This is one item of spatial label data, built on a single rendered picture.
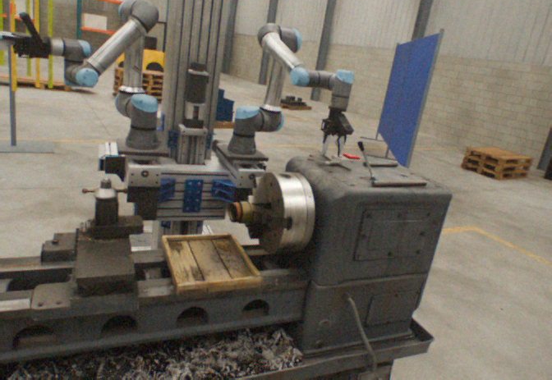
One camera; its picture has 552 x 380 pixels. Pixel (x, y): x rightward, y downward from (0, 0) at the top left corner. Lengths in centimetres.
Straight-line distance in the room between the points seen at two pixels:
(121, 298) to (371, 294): 98
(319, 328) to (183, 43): 143
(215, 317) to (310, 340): 41
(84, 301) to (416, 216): 121
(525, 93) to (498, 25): 210
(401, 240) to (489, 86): 1112
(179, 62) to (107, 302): 122
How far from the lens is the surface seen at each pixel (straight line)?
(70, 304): 135
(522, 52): 1244
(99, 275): 134
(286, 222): 146
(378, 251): 168
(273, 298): 161
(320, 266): 156
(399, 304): 191
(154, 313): 149
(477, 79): 1290
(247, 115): 203
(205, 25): 213
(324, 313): 169
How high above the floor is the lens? 167
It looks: 16 degrees down
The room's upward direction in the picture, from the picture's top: 9 degrees clockwise
